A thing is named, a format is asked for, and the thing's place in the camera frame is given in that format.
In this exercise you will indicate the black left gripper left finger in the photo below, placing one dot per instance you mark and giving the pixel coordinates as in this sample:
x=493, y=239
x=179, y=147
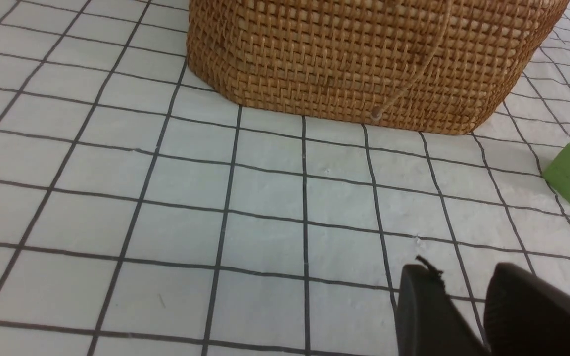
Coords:
x=427, y=323

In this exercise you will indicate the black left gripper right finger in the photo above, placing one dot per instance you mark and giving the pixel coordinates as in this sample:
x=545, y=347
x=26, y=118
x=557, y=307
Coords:
x=524, y=315

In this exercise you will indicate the woven rattan basket green lining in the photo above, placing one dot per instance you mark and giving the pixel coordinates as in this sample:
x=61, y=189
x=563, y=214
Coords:
x=434, y=66

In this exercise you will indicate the white checkered tablecloth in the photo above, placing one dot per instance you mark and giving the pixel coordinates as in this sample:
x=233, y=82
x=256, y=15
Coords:
x=142, y=214

